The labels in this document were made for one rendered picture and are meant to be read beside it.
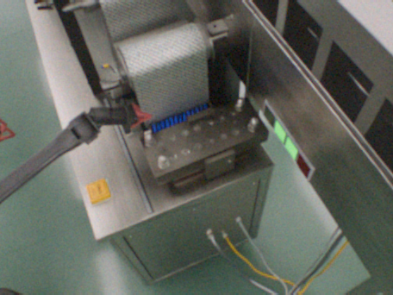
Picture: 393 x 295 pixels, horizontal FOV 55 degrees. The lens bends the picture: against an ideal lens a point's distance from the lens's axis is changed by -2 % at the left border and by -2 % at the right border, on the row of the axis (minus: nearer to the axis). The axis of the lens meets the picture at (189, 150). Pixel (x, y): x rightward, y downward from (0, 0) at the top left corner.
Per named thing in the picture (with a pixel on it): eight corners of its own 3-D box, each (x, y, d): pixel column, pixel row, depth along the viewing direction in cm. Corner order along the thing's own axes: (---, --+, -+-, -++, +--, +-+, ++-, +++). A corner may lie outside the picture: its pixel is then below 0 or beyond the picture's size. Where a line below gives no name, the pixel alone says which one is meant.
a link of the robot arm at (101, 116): (93, 122, 111) (90, 103, 112) (85, 129, 117) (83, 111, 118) (115, 122, 115) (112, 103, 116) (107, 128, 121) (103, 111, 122)
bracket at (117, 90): (123, 128, 145) (102, 73, 119) (139, 122, 146) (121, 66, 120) (127, 139, 143) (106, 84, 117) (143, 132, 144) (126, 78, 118)
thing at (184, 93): (146, 127, 130) (135, 91, 114) (208, 103, 134) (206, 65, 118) (146, 128, 130) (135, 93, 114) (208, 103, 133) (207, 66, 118)
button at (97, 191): (87, 188, 133) (84, 185, 131) (105, 180, 134) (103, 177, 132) (92, 204, 130) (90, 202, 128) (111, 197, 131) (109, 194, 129)
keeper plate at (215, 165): (205, 175, 131) (204, 159, 122) (231, 164, 133) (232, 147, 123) (208, 181, 130) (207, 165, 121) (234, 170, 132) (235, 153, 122)
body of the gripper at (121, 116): (130, 134, 121) (109, 135, 117) (121, 111, 126) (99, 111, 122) (137, 120, 117) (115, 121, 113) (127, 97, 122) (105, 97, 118)
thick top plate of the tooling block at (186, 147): (142, 147, 132) (139, 138, 127) (246, 107, 138) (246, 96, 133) (158, 185, 124) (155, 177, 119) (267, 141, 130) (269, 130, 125)
